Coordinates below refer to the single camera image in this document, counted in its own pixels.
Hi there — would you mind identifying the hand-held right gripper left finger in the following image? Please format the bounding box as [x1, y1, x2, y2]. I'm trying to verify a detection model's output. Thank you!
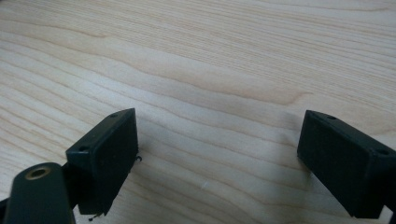
[64, 107, 140, 217]

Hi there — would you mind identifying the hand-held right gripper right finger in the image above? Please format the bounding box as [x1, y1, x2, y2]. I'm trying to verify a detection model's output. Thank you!
[296, 109, 396, 219]

